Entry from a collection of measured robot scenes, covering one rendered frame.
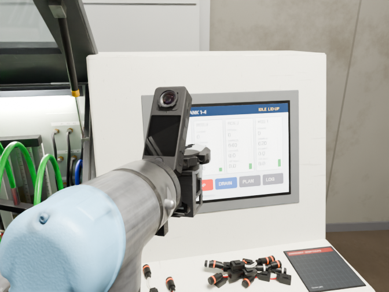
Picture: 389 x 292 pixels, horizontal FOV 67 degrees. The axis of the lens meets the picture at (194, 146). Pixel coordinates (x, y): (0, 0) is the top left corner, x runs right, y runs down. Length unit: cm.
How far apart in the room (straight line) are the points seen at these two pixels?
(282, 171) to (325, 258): 28
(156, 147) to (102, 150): 50
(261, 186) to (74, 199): 76
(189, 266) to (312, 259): 36
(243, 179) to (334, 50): 165
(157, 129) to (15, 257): 21
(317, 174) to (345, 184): 176
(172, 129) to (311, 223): 77
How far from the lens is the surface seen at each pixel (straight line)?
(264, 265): 89
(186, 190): 38
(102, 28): 212
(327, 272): 96
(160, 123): 36
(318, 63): 100
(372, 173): 285
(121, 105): 83
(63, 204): 21
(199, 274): 89
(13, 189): 107
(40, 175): 77
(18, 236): 21
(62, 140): 110
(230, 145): 87
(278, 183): 95
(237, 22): 216
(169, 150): 35
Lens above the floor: 159
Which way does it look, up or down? 20 degrees down
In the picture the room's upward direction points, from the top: straight up
